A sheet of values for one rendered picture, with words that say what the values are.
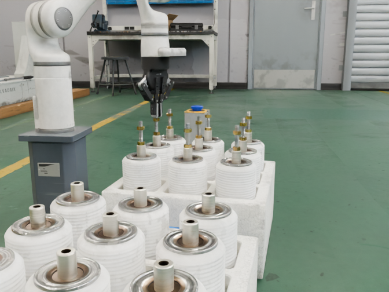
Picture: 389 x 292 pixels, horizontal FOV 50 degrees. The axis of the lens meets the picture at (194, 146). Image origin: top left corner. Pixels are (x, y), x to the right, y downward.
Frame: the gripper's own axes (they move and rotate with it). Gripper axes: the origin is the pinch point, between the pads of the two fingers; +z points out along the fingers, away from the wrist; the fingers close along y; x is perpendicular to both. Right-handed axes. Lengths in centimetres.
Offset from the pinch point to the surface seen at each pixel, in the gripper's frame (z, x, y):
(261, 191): 17.1, 31.7, -2.5
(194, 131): 10.6, -6.4, -24.7
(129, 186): 16.5, 5.3, 15.7
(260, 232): 23.4, 36.1, 5.5
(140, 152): 8.6, 5.7, 11.8
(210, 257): 10, 49, 42
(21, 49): -14, -316, -144
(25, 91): 22, -271, -118
